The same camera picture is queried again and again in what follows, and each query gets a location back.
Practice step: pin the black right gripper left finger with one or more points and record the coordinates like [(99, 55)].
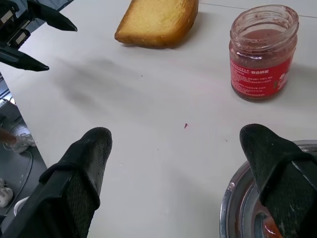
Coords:
[(74, 173)]

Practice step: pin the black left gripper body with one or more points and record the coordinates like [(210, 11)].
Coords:
[(10, 22)]

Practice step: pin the crumpled white plastic wrap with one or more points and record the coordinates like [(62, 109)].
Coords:
[(23, 142)]

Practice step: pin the toasted bread slice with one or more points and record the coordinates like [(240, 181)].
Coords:
[(158, 22)]

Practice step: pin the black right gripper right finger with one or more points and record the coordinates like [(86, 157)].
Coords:
[(272, 161)]

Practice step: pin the glass jam jar red label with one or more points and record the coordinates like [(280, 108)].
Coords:
[(260, 72)]

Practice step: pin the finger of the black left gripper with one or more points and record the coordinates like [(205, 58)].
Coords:
[(22, 60), (53, 17)]

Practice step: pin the stainless steel bowl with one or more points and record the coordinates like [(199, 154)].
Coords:
[(237, 198)]

